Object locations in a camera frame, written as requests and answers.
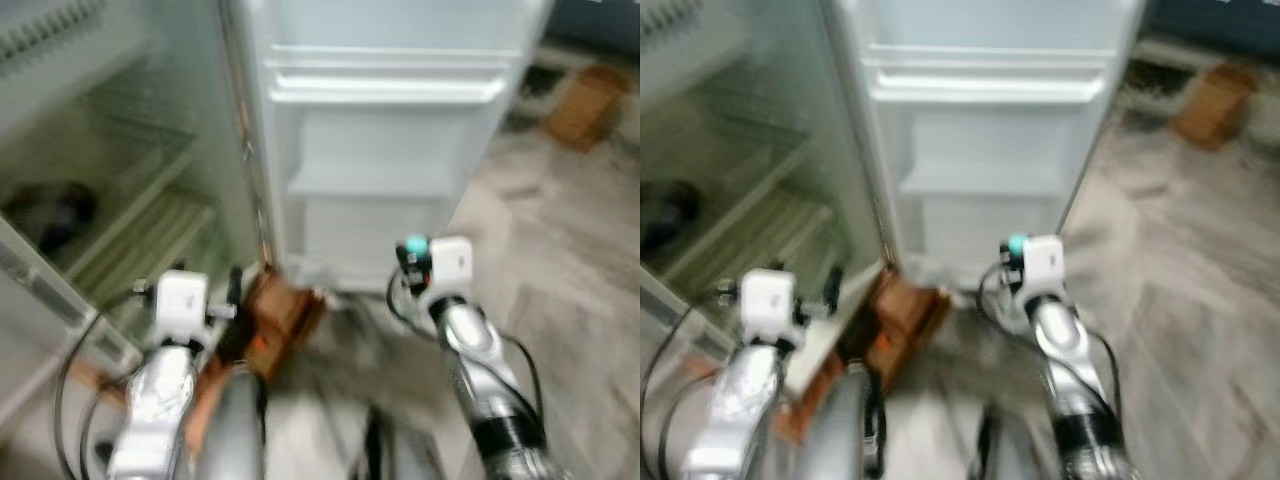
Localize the mirrored fridge door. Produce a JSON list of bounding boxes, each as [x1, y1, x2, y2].
[[820, 0, 1148, 289], [222, 0, 557, 293]]

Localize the grey fridge body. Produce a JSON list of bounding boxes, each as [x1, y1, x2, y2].
[[640, 0, 893, 401], [0, 0, 273, 411]]

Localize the black item inside fridge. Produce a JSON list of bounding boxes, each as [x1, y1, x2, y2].
[[640, 179, 699, 253], [4, 181, 99, 253]]

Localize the white fridge door shelf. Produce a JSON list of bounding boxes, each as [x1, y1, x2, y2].
[[263, 44, 523, 107], [865, 42, 1119, 105]]

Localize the silver left robot leg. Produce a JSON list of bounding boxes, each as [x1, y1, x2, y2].
[[195, 363, 269, 480], [798, 358, 888, 480]]

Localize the silver robot leg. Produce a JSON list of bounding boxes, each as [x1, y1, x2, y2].
[[358, 404, 443, 480], [973, 404, 1043, 480], [798, 358, 888, 480], [195, 363, 269, 480]]

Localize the silver right robot leg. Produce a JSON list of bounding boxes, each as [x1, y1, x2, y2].
[[358, 404, 443, 480], [973, 404, 1043, 480]]

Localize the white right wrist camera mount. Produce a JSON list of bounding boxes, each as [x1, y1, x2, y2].
[[427, 236, 475, 303], [1023, 234, 1068, 303]]

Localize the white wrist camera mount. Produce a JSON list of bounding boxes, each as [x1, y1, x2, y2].
[[739, 267, 799, 347], [154, 269, 212, 347], [1023, 234, 1068, 303], [427, 236, 475, 303]]

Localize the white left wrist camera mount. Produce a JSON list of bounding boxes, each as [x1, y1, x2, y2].
[[154, 269, 212, 347], [739, 267, 799, 347]]

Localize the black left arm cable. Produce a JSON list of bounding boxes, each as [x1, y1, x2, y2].
[[641, 286, 746, 480], [54, 288, 161, 480]]

